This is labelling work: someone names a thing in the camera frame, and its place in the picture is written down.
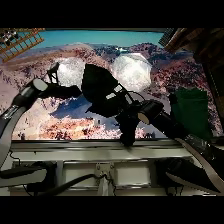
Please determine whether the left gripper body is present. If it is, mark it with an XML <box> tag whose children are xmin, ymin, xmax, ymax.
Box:
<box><xmin>42</xmin><ymin>83</ymin><xmax>83</xmax><ymax>100</ymax></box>

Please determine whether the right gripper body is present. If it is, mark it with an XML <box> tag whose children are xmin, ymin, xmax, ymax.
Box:
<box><xmin>114</xmin><ymin>105</ymin><xmax>142</xmax><ymax>148</ymax></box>

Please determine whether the black garment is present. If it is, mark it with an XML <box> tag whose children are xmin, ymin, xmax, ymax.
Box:
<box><xmin>80</xmin><ymin>62</ymin><xmax>135</xmax><ymax>118</ymax></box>

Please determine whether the green garment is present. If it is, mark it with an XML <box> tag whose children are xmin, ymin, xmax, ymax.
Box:
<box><xmin>169</xmin><ymin>87</ymin><xmax>214</xmax><ymax>141</ymax></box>

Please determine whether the wooden rack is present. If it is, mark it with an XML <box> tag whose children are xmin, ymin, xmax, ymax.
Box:
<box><xmin>0</xmin><ymin>28</ymin><xmax>46</xmax><ymax>64</ymax></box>

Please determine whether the silver frame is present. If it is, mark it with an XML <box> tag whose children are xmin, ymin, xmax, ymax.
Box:
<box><xmin>0</xmin><ymin>139</ymin><xmax>224</xmax><ymax>197</ymax></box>

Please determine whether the black cable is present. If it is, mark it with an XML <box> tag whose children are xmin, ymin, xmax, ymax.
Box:
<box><xmin>39</xmin><ymin>173</ymin><xmax>108</xmax><ymax>196</ymax></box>

